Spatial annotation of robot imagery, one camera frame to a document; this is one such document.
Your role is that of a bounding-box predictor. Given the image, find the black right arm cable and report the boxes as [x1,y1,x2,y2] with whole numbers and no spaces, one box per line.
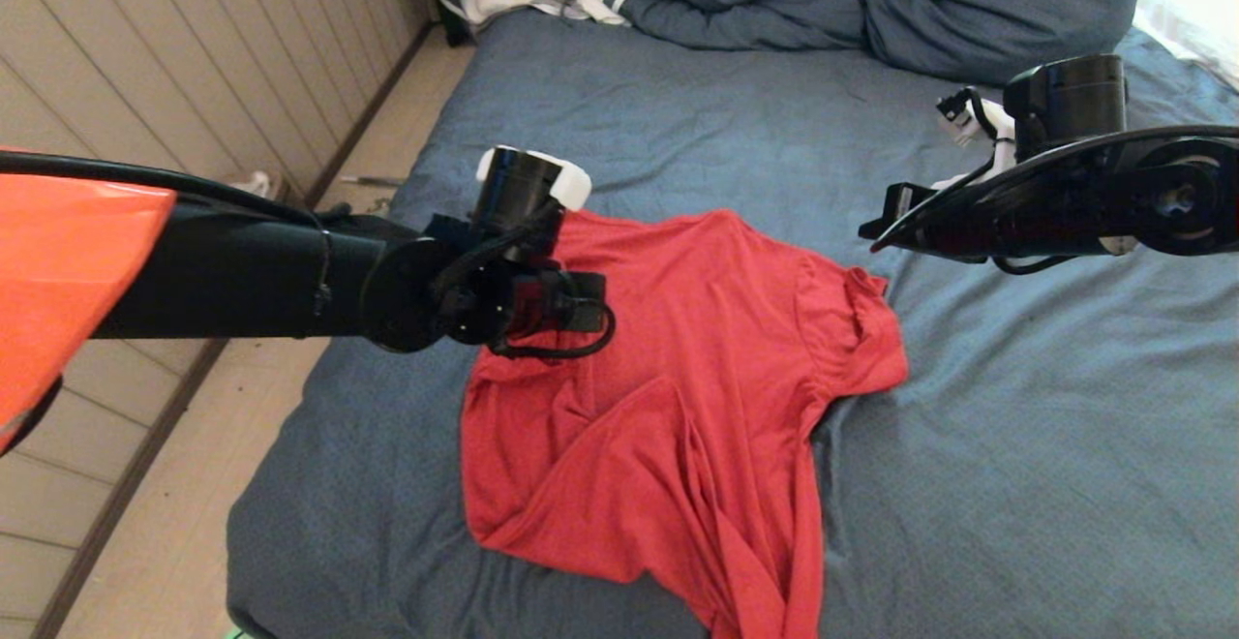
[869,87,1239,277]

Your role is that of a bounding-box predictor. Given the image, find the blue crumpled duvet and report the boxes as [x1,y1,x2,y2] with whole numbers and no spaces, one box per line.
[436,0,1153,88]

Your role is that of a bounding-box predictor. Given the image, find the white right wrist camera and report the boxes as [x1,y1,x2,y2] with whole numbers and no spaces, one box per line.
[935,87,1019,193]

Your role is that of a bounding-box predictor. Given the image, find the blue-grey bed sheet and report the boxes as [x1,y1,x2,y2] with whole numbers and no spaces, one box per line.
[225,5,1239,639]

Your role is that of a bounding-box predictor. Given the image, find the white pillow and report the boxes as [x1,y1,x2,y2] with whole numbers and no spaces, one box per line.
[1133,0,1239,93]

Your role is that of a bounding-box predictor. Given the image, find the red t-shirt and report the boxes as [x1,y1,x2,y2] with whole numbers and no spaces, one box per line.
[461,208,911,639]

